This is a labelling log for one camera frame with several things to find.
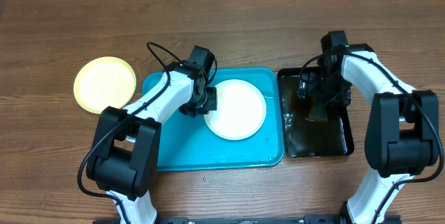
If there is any black water tray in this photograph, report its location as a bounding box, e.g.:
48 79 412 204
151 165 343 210
277 67 355 158

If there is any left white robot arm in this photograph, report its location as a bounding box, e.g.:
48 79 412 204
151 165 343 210
77 61 218 223

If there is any white plate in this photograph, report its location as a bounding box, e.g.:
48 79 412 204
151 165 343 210
204 79 267 141

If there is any teal plastic tray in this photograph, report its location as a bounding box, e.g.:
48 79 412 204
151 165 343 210
157 67 284 172

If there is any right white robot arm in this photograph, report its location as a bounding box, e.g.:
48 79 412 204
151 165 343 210
298 43 444 223

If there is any yellow plate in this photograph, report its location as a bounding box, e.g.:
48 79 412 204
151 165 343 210
73 56 137 114

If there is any green yellow sponge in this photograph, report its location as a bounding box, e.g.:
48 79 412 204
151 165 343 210
307 96 327 122

